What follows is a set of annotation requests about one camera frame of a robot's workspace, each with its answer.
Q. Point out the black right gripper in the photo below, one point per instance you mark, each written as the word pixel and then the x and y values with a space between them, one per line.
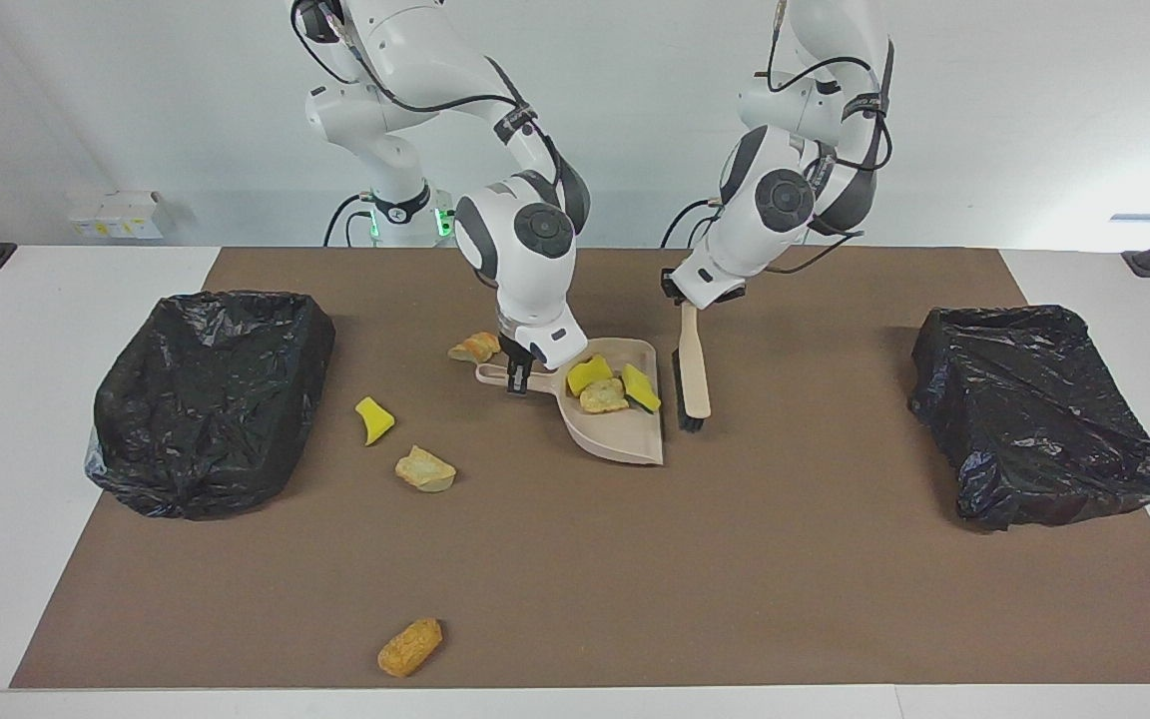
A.
pixel 520 359

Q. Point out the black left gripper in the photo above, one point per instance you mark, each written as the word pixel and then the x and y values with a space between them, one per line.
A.
pixel 673 285

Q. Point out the yellow rectangular sponge piece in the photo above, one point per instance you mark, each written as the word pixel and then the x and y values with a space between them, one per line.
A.
pixel 588 371

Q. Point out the beige torn sponge piece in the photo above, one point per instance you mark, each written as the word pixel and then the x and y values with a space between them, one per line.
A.
pixel 603 397

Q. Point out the beige hand brush black bristles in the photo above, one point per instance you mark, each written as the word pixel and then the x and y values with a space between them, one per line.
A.
pixel 697 369

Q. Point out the notched yellow sponge piece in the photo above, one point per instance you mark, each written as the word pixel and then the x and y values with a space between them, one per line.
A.
pixel 642 386

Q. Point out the beige plastic dustpan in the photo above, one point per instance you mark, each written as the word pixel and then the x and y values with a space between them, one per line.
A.
pixel 625 434

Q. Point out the pale greenish beige sponge piece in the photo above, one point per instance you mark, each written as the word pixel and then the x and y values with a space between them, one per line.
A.
pixel 425 469

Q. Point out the yellow wedge sponge piece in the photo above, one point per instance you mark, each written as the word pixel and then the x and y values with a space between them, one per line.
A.
pixel 373 419

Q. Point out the brown oval sponge piece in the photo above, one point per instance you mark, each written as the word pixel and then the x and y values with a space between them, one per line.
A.
pixel 410 647

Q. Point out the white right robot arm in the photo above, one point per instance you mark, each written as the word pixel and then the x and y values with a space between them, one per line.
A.
pixel 525 260

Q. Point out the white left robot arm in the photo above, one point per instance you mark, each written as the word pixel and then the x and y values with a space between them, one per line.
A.
pixel 785 200

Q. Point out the black bag lined bin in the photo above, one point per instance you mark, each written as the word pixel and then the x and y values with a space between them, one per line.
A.
pixel 206 399
pixel 1034 419

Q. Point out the orange striped sponge piece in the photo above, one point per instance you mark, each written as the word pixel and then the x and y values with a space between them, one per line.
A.
pixel 477 347

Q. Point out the brown table mat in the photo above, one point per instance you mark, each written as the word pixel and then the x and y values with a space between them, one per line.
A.
pixel 835 619

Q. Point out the white cardboard box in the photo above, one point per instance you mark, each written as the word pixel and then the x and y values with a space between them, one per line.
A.
pixel 121 212

